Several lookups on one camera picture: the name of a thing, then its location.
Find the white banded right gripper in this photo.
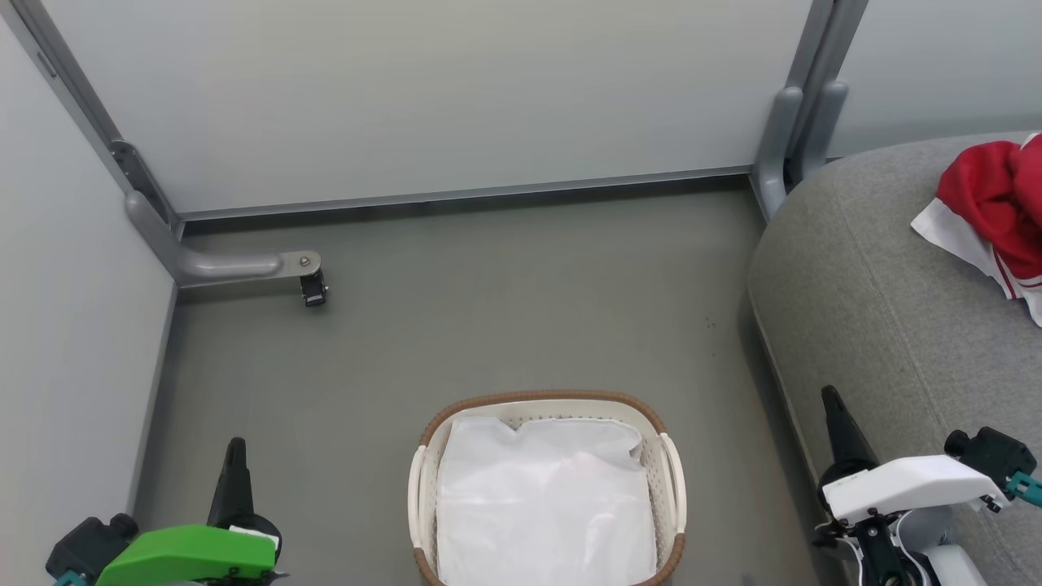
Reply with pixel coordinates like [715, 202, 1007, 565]
[817, 385, 1004, 524]

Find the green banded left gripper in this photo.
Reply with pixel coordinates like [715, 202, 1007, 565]
[96, 437, 283, 586]

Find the red garment with white stripes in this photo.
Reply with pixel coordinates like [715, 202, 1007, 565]
[910, 133, 1042, 328]

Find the white laundry basket brown rim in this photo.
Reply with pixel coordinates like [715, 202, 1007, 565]
[407, 390, 688, 586]

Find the grey fabric sofa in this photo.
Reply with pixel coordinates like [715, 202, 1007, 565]
[747, 132, 1042, 586]

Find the long grey partition foot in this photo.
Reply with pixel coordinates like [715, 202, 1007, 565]
[125, 191, 323, 288]

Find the short grey partition foot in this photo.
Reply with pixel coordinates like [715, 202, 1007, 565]
[794, 79, 850, 177]
[752, 85, 808, 221]

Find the plain white garment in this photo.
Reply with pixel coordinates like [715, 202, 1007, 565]
[436, 415, 659, 586]

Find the grey partition bottom rail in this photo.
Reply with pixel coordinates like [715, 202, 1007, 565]
[177, 166, 755, 223]

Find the grey metal partition post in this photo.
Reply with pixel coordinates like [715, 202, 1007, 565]
[0, 0, 182, 233]
[781, 0, 870, 92]

